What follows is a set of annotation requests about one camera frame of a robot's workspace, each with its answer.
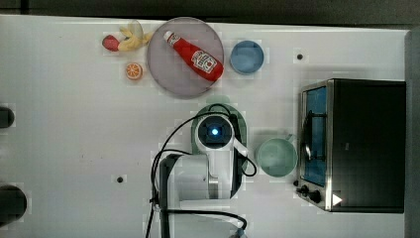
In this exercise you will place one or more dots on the green oval strainer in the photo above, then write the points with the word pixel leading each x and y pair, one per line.
pixel 242 122

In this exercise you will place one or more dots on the orange slice toy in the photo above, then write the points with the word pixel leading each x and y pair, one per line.
pixel 134 71

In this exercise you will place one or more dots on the silver toaster oven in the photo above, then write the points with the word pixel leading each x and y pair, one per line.
pixel 351 149

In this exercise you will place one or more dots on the black cylinder upper left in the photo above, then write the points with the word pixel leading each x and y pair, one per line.
pixel 7 117

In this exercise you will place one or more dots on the yellow toy banana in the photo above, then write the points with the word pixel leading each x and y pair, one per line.
pixel 135 37

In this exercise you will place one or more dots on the black cylinder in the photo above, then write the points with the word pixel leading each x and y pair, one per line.
pixel 7 117
pixel 13 204

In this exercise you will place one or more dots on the black cylinder lower left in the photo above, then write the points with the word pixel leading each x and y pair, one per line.
pixel 13 204

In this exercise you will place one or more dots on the red ketchup bottle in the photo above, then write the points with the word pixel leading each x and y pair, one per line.
pixel 200 61

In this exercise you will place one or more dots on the green mug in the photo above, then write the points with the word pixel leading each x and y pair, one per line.
pixel 277 156

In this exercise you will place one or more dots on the blue bowl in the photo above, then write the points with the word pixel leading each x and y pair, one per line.
pixel 247 57

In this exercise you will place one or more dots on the red toy strawberry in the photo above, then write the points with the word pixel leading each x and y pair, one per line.
pixel 110 43

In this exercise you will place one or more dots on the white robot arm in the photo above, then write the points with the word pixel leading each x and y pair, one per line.
pixel 190 185

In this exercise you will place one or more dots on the grey round plate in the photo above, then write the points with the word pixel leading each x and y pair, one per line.
pixel 167 67

